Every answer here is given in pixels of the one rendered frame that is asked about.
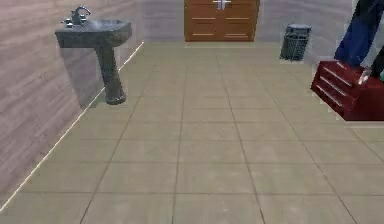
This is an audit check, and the dark metal sink faucet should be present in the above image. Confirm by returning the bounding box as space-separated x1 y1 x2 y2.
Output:
61 5 92 28

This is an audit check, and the red chest of drawers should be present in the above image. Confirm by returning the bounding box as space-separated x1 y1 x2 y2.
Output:
310 60 384 122

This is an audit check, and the silver door handle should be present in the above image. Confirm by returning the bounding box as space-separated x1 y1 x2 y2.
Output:
212 0 232 11

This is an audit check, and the dark grey pedestal sink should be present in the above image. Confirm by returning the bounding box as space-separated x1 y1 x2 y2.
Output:
54 18 133 106

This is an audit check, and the brown wooden door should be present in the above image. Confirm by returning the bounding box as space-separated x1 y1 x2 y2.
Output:
183 0 261 43

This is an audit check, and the blue hanging towel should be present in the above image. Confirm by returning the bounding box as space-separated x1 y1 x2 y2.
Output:
333 0 384 69

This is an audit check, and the dark grey mesh trash can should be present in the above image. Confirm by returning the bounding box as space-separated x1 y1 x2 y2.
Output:
279 23 313 63

